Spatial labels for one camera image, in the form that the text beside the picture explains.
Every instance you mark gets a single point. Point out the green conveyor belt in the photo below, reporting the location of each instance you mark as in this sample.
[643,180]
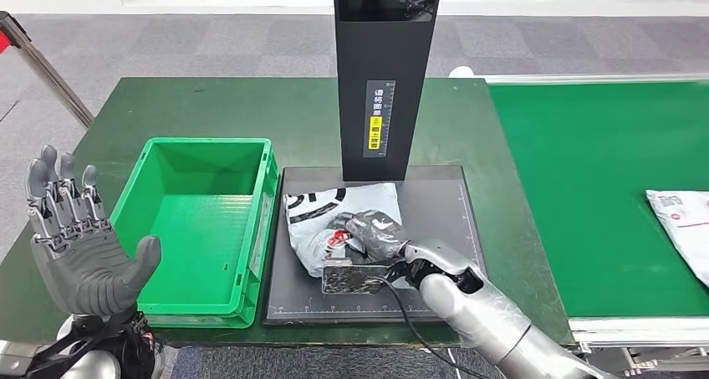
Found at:
[581,188]

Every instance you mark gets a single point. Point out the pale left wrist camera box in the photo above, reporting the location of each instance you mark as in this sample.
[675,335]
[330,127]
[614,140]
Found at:
[14,357]

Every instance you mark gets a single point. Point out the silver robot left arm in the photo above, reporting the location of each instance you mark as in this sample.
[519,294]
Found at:
[94,360]

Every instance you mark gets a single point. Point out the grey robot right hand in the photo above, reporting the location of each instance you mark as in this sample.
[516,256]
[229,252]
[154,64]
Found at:
[376,235]

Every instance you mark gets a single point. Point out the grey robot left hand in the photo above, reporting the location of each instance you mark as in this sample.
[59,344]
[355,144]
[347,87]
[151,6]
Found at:
[83,265]

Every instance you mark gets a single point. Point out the green plastic crate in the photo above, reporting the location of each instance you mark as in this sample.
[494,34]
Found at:
[194,243]

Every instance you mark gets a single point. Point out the grey poly mailer parcel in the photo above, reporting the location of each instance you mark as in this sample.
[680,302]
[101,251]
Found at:
[316,232]
[684,227]

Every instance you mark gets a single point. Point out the white conveyor roller end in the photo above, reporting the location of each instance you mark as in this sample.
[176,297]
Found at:
[461,72]

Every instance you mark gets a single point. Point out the black inbound scanning machine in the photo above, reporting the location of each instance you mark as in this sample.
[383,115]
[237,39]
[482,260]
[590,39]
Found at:
[382,88]

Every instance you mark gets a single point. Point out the metal barrier pole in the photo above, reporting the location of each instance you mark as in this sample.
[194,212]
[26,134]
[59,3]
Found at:
[50,77]

